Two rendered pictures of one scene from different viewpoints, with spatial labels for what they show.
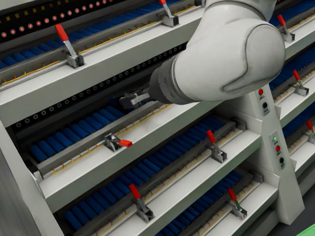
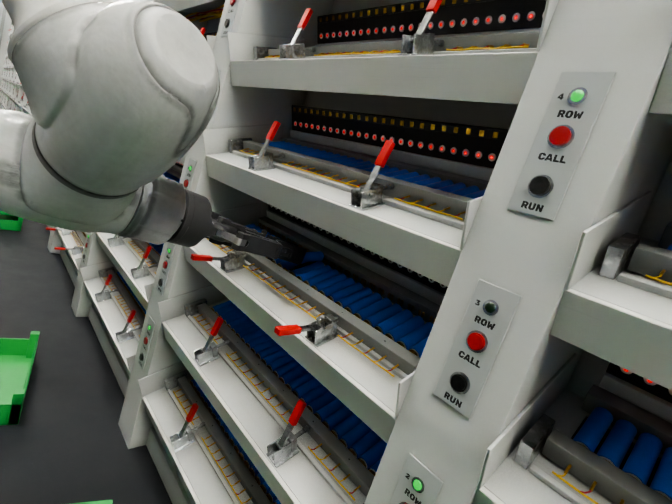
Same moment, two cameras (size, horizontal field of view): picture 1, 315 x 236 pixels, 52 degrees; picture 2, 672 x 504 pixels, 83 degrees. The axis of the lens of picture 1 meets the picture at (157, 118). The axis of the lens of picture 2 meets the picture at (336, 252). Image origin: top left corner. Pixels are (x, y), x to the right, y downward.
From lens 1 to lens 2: 0.89 m
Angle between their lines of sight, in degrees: 73
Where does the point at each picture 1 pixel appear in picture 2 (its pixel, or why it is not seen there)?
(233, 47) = not seen: outside the picture
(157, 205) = (216, 368)
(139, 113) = (274, 273)
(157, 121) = (264, 296)
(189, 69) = not seen: hidden behind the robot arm
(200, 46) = not seen: hidden behind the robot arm
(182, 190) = (229, 394)
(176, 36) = (345, 221)
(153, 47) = (311, 210)
